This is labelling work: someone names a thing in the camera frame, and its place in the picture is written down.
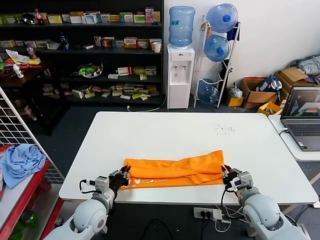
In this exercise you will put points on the large open cardboard box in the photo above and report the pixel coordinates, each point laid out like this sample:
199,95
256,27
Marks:
252,95

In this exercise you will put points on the tan hanging item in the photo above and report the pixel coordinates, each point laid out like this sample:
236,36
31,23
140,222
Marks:
207,27

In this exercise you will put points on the yellow snack packet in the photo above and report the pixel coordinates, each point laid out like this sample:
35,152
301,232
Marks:
33,60

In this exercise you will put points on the small flat white box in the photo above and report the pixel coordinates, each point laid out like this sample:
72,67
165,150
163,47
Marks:
88,46

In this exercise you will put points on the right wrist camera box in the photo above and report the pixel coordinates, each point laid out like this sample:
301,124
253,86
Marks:
243,180

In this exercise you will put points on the small green white box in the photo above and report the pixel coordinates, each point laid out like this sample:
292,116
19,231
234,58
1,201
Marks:
142,76

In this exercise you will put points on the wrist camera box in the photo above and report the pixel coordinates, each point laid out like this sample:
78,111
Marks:
101,183
243,180

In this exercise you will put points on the tilted white box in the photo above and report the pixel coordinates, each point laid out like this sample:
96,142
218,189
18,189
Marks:
53,45

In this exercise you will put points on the orange white medicine box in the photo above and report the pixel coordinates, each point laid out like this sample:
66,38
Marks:
142,43

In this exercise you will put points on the grey clothes pile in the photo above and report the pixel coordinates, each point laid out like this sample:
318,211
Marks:
308,65

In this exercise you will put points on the scattered dark crumbs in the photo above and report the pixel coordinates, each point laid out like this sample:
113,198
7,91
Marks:
228,129

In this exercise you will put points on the white metal jug rack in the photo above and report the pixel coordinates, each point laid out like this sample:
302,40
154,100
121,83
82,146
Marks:
223,85

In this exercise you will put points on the red orange medicine box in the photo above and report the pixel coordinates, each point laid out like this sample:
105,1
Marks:
107,42

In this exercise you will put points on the red white cart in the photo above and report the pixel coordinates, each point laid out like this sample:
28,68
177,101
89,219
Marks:
10,197

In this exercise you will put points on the blue white medicine box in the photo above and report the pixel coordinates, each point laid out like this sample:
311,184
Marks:
89,18

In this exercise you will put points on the lime green box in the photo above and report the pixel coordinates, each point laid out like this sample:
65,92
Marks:
138,95

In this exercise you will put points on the cola bottle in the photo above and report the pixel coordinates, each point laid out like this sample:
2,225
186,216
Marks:
39,18

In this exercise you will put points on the blue drink bottle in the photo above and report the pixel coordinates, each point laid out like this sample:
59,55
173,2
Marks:
64,41

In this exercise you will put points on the orange t-shirt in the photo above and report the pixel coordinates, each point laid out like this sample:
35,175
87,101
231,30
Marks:
170,170

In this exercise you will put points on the grey laptop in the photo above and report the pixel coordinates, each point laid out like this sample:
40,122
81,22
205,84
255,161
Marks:
302,128

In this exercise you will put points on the open yellow box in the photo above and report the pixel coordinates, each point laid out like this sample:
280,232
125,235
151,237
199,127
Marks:
268,109

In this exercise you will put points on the green plastic bottle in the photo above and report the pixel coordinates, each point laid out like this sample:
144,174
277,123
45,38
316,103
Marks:
30,220

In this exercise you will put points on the white power strip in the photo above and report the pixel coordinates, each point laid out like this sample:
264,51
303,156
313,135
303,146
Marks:
202,212

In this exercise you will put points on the dark wooden table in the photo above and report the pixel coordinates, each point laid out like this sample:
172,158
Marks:
37,74

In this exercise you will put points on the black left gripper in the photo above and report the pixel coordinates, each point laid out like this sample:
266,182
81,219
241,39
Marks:
117,181

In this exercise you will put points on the blue bag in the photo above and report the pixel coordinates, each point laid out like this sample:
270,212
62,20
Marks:
268,83

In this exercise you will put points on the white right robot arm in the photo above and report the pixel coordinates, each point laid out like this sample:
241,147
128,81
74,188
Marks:
262,215

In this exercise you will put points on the cardboard box with flaps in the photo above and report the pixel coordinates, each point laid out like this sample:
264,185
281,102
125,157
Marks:
290,74

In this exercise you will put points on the plain white box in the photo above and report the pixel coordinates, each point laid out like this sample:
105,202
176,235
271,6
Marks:
66,17

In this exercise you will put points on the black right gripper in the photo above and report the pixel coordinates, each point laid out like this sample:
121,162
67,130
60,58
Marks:
228,180

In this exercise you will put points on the clear plastic bag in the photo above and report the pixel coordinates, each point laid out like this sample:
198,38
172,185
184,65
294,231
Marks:
235,91

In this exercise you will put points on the blue water jug with label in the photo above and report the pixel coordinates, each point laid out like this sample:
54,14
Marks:
182,26

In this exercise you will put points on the white water dispenser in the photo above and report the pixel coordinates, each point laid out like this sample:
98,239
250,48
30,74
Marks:
177,81

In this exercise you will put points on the flat white medicine box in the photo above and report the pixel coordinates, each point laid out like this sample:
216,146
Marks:
113,76
125,96

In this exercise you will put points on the light blue cloth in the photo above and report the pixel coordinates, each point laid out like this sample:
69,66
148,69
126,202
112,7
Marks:
22,162

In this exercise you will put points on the green yellow medicine box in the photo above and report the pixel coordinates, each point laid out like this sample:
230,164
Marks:
7,18

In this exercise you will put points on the white paper cup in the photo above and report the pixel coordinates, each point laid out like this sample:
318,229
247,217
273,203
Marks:
156,47

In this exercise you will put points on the small yellow medicine box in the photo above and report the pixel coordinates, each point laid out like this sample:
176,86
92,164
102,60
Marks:
115,17

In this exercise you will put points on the red snack packets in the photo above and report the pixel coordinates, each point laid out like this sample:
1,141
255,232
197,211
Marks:
10,68

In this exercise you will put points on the pale medicine box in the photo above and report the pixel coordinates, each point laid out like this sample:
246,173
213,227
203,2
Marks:
42,43

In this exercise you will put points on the flat yellow box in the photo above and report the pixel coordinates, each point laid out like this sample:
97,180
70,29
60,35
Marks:
77,13

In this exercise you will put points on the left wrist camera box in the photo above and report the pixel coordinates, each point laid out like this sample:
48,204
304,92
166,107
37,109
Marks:
101,183

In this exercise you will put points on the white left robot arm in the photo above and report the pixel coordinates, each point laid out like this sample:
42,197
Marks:
87,217

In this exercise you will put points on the pale box stack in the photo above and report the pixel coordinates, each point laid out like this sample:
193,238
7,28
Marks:
150,70

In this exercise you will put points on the bowl with green contents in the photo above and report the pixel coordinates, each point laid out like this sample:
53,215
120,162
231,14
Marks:
87,69

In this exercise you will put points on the green yellow box stack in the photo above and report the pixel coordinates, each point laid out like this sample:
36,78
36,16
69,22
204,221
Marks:
139,70

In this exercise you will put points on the white paper sheets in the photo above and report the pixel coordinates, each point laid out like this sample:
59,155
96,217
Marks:
15,54

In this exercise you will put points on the black shiny helmet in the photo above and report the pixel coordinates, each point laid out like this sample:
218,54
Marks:
29,19

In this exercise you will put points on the pink medicine box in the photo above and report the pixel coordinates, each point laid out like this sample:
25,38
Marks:
149,14

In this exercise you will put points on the purple bottle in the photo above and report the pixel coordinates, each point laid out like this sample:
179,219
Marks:
30,51

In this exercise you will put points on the black shelving unit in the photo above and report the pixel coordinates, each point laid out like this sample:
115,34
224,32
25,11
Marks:
75,59

